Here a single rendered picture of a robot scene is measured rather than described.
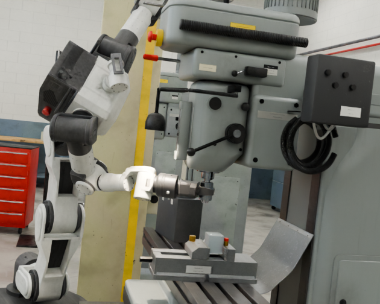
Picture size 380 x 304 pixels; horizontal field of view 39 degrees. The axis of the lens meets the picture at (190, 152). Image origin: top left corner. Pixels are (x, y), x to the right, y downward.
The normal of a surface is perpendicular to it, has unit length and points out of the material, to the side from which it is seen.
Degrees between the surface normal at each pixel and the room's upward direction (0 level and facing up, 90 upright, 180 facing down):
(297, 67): 90
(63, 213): 81
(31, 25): 90
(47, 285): 104
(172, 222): 90
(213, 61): 90
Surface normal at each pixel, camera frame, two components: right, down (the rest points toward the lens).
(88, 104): 0.22, 0.16
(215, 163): 0.14, 0.60
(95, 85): 0.51, -0.44
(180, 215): 0.42, 0.09
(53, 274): 0.34, -0.83
